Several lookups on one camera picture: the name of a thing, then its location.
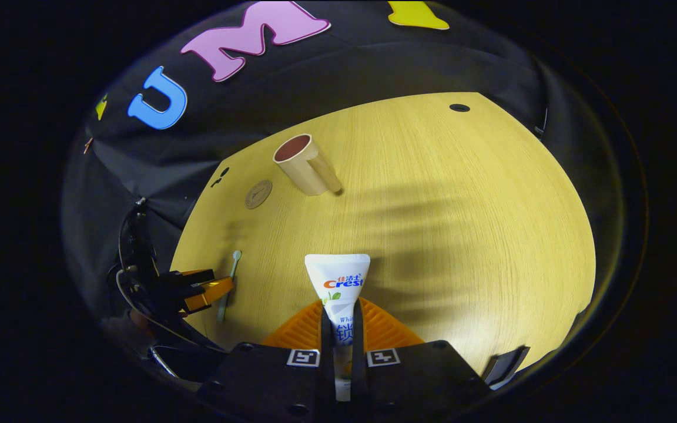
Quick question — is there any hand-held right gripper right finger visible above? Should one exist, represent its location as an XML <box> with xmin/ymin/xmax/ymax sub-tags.
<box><xmin>352</xmin><ymin>298</ymin><xmax>492</xmax><ymax>423</ymax></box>

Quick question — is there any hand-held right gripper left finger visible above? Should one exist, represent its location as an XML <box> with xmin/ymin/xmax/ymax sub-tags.
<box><xmin>197</xmin><ymin>300</ymin><xmax>337</xmax><ymax>423</ymax></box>

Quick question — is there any wooden desktop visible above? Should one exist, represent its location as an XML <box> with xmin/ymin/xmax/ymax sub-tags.
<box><xmin>171</xmin><ymin>92</ymin><xmax>596</xmax><ymax>377</ymax></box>

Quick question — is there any pale green toothbrush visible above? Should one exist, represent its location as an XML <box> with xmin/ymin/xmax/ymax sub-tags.
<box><xmin>217</xmin><ymin>250</ymin><xmax>243</xmax><ymax>323</ymax></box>

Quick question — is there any white toothpaste tube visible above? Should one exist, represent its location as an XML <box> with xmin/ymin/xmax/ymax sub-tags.
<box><xmin>304</xmin><ymin>254</ymin><xmax>371</xmax><ymax>401</ymax></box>

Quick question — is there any black backdrop cloth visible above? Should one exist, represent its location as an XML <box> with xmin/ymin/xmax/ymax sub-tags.
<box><xmin>62</xmin><ymin>0</ymin><xmax>615</xmax><ymax>335</ymax></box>

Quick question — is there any round brown coaster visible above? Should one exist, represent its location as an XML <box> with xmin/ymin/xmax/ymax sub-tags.
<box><xmin>244</xmin><ymin>180</ymin><xmax>273</xmax><ymax>210</ymax></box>

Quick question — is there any beige cup with wooden handle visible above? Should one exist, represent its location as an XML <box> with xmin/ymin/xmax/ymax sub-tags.
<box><xmin>273</xmin><ymin>134</ymin><xmax>343</xmax><ymax>196</ymax></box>

